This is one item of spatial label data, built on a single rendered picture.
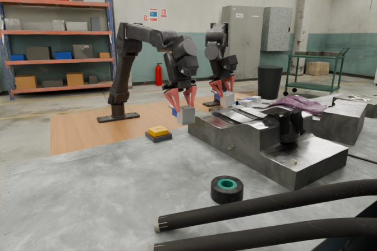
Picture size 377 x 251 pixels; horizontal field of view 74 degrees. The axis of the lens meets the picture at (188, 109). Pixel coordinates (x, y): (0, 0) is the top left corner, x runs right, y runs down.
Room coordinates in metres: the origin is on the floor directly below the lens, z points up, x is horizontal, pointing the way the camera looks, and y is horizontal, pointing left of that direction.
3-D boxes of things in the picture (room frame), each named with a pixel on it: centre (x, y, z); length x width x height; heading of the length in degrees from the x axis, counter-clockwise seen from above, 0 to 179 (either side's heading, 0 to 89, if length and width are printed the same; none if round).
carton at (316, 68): (8.28, -4.22, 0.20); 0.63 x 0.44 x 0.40; 113
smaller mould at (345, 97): (1.29, -0.91, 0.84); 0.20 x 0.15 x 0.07; 33
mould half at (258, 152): (0.84, -0.24, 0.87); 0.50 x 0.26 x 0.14; 33
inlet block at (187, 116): (0.84, 0.03, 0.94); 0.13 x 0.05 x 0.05; 33
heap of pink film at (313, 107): (1.10, -0.49, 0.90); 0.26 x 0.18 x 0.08; 50
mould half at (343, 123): (1.11, -0.50, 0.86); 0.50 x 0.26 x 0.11; 50
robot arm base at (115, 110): (1.18, 0.34, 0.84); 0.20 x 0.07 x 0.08; 118
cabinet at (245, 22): (7.07, -1.45, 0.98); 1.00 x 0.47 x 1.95; 113
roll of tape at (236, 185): (0.54, -0.10, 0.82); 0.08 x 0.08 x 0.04
